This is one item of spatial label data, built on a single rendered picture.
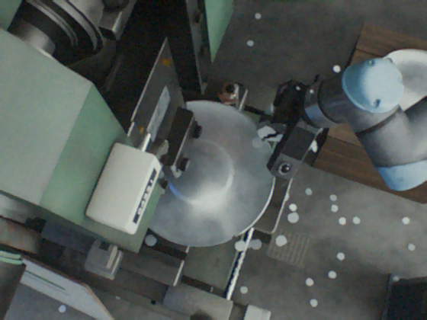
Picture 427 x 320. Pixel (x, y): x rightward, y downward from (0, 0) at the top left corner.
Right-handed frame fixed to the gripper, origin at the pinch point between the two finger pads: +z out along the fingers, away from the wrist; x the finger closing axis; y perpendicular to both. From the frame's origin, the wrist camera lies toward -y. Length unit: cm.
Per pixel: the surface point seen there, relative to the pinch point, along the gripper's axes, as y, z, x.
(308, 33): 68, 72, -35
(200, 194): -14.4, 4.1, 7.1
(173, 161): -13.8, -11.5, 17.9
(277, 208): -12.4, -1.5, -6.7
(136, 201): -26, -46, 28
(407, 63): 47, 26, -47
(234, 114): 3.2, 4.0, 5.5
